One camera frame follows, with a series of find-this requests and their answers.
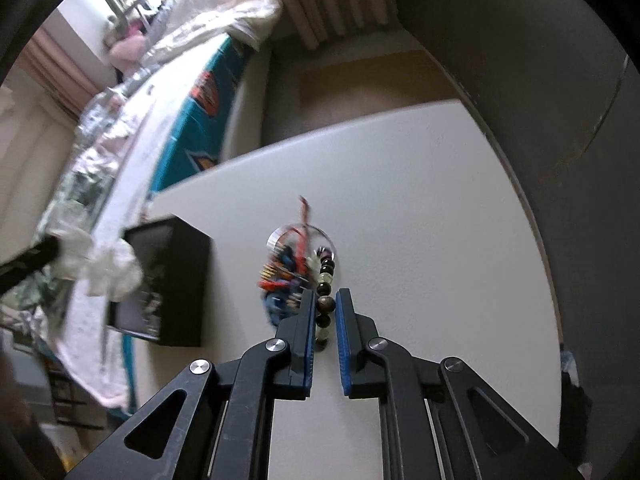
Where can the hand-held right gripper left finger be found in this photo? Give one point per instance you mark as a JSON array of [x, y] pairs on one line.
[[300, 340]]

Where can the clear bangle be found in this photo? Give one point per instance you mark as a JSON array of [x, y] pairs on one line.
[[275, 239]]

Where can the white duvet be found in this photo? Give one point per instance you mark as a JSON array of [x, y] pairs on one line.
[[220, 0]]

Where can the white bed frame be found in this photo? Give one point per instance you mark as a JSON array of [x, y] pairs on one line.
[[247, 105]]

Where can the white table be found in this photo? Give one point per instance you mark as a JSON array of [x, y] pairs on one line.
[[425, 210]]

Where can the green plaid garment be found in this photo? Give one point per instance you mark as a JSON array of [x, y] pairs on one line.
[[45, 220]]

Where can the pink plush toy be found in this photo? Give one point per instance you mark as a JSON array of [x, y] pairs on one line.
[[129, 49]]

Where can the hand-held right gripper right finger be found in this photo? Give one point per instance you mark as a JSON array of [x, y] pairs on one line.
[[345, 345]]

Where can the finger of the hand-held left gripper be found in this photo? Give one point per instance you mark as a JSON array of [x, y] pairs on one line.
[[35, 259]]

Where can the black box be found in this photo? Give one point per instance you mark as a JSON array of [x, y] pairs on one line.
[[175, 285]]

